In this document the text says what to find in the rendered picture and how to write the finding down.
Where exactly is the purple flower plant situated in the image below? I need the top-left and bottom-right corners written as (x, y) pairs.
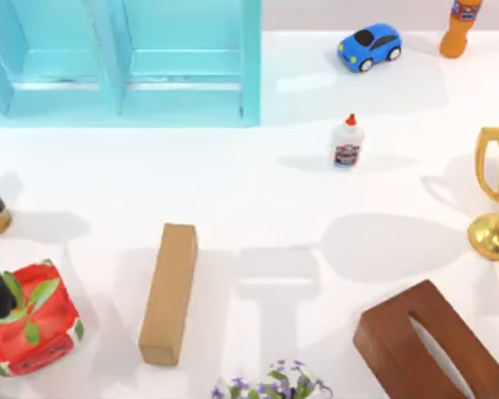
top-left (210, 359), bottom-right (334, 399)

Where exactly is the brown wooden tissue box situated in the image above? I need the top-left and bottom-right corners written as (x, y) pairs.
top-left (352, 278), bottom-right (499, 399)

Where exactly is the white tissue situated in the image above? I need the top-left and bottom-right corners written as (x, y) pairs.
top-left (407, 315), bottom-right (476, 399)

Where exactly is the red pot with green plant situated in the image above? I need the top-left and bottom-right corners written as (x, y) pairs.
top-left (0, 258), bottom-right (86, 379)

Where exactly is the white glue bottle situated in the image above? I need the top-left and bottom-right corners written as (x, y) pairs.
top-left (328, 112), bottom-right (366, 170)

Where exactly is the gold trophy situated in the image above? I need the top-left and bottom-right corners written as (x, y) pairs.
top-left (467, 120), bottom-right (499, 263)

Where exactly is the light blue rack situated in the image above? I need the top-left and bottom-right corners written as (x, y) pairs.
top-left (0, 0), bottom-right (262, 128)

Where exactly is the orange bottle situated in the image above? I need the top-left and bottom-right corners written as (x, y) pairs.
top-left (438, 0), bottom-right (486, 59)

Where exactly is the brown wooden block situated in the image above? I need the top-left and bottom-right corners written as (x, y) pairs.
top-left (137, 223), bottom-right (199, 367)

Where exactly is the blue toy car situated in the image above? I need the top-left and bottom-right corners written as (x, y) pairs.
top-left (337, 22), bottom-right (403, 75)

